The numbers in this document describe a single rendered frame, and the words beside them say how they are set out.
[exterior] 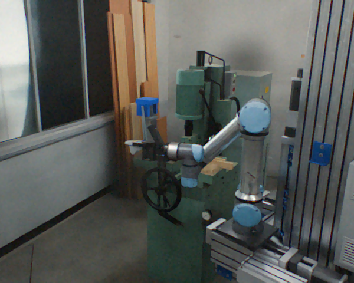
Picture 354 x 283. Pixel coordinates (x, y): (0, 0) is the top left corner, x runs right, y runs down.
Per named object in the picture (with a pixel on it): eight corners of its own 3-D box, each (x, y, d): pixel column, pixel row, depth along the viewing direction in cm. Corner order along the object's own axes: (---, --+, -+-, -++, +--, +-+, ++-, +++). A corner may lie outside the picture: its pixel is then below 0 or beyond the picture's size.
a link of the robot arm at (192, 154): (200, 167, 152) (201, 147, 149) (176, 164, 154) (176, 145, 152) (204, 161, 159) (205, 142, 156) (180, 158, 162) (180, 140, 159)
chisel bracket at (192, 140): (179, 149, 236) (180, 137, 234) (189, 144, 248) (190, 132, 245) (189, 151, 232) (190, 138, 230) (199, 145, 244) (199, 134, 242)
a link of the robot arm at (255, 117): (261, 216, 162) (272, 98, 147) (259, 233, 148) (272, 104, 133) (235, 212, 165) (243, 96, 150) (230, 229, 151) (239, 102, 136)
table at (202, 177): (124, 170, 237) (124, 161, 236) (150, 157, 263) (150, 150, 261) (206, 190, 208) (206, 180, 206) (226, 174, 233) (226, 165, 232)
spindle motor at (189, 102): (170, 118, 229) (171, 69, 221) (183, 114, 244) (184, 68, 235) (194, 122, 221) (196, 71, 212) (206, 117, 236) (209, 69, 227)
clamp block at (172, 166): (153, 172, 225) (153, 159, 223) (164, 166, 237) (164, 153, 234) (172, 177, 218) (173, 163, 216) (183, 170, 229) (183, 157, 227)
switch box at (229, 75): (222, 95, 246) (223, 72, 242) (227, 93, 254) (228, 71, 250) (230, 96, 243) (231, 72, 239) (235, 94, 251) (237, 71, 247)
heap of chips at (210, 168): (199, 171, 220) (199, 166, 219) (208, 165, 231) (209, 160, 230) (212, 174, 215) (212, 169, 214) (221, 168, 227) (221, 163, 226)
